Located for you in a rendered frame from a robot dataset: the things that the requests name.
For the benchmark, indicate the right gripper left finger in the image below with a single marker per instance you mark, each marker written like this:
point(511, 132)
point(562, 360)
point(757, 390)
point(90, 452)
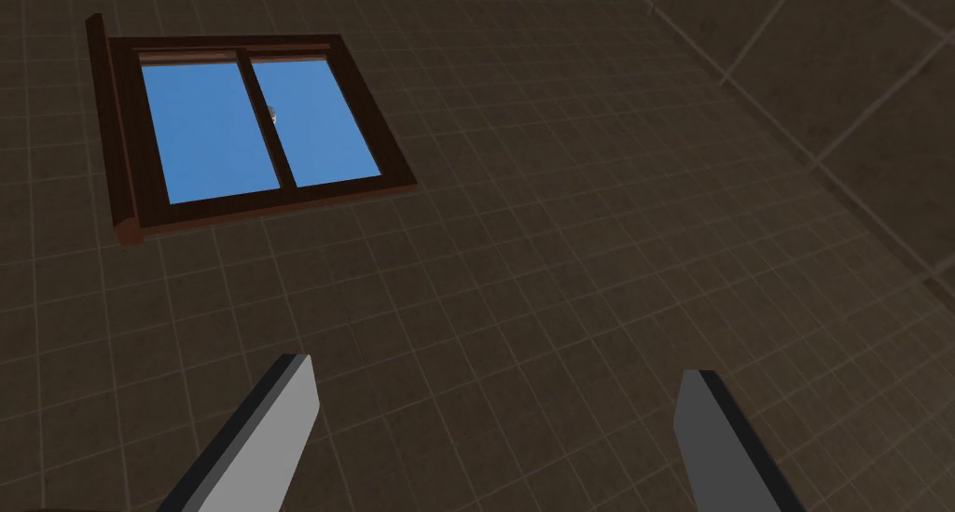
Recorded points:
point(257, 445)

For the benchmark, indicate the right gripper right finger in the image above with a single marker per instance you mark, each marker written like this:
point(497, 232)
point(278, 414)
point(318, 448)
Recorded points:
point(727, 452)

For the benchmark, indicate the brown framed window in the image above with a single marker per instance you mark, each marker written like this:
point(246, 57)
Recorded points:
point(254, 124)

